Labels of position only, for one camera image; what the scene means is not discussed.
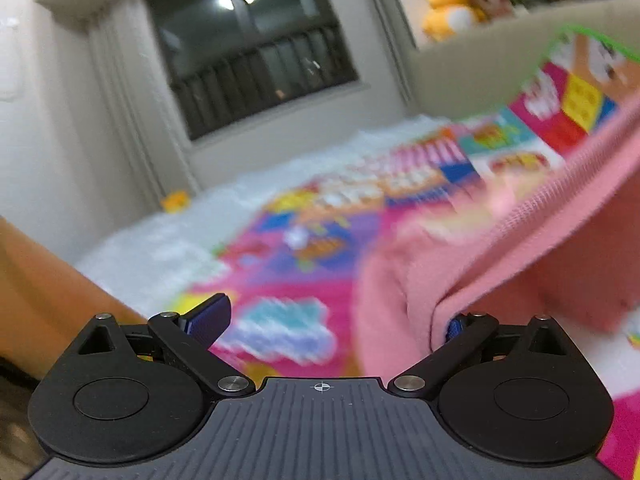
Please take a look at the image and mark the pink knitted sweater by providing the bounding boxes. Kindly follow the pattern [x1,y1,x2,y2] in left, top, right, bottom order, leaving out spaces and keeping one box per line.
[354,98,639,380]

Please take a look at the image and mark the white bed sheet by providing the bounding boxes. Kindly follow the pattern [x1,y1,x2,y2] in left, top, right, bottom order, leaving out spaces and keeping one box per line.
[75,115,449,318]

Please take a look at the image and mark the colourful cartoon play mat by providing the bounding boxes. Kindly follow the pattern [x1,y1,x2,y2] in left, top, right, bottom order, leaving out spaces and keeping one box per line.
[180,27,639,479]

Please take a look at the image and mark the small orange toy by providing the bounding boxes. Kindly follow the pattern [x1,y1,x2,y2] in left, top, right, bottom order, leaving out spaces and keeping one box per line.
[160,190,191,214]

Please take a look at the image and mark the person's bare leg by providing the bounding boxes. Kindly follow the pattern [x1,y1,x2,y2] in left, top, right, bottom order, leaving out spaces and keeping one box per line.
[1,220,145,379]

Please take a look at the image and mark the white curtain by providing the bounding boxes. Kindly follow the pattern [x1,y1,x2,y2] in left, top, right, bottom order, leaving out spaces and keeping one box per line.
[88,0,202,209]

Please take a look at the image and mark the beige padded headboard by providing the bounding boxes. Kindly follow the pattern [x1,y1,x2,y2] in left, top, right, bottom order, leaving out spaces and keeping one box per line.
[406,0,639,119]

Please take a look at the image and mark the dark barred window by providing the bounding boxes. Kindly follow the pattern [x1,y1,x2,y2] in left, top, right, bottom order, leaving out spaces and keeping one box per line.
[145,0,359,141]

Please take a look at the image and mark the yellow plush duck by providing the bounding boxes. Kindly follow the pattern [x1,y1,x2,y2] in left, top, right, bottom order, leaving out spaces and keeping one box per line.
[422,0,487,42]

